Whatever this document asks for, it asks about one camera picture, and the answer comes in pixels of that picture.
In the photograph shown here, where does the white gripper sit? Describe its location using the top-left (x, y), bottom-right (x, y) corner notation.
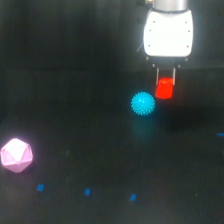
top-left (143, 9), bottom-right (194, 85)

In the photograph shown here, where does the red cylindrical cup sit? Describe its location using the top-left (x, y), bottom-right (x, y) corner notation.
top-left (155, 77), bottom-right (173, 99)

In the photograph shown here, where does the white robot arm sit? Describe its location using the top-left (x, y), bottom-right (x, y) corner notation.
top-left (143, 0), bottom-right (194, 80)

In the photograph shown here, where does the blue spiky ball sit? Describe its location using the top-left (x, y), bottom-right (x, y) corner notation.
top-left (131, 92), bottom-right (155, 116)

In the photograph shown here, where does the blue tape marker far right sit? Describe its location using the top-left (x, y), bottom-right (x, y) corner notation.
top-left (217, 133), bottom-right (224, 137)

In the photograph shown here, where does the blue tape marker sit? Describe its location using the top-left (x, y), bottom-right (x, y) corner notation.
top-left (217, 133), bottom-right (224, 137)
top-left (37, 184), bottom-right (44, 191)
top-left (130, 194), bottom-right (137, 201)
top-left (85, 188), bottom-right (90, 196)

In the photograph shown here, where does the blue tape marker middle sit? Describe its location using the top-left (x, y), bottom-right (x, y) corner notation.
top-left (85, 188), bottom-right (90, 196)

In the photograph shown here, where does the blue tape marker left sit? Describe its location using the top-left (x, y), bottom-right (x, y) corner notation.
top-left (37, 184), bottom-right (44, 191)

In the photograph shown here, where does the pink polyhedron ball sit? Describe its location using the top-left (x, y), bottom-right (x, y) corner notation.
top-left (0, 138), bottom-right (33, 173)

